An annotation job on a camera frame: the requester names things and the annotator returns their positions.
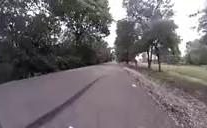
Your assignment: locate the grey asphalt path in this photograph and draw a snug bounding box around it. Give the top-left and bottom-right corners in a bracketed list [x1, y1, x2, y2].
[0, 61, 179, 128]

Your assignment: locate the group of trees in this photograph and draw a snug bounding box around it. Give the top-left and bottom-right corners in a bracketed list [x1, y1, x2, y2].
[113, 0, 207, 73]

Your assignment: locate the dense row of trees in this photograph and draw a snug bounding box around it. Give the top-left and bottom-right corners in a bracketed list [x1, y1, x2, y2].
[0, 0, 115, 87]

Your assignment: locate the gravel strip with leaves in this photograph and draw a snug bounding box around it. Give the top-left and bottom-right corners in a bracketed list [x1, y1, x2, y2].
[119, 61, 207, 128]

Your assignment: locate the green grass verge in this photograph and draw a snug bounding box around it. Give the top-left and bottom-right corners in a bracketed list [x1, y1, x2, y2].
[137, 62, 207, 101]

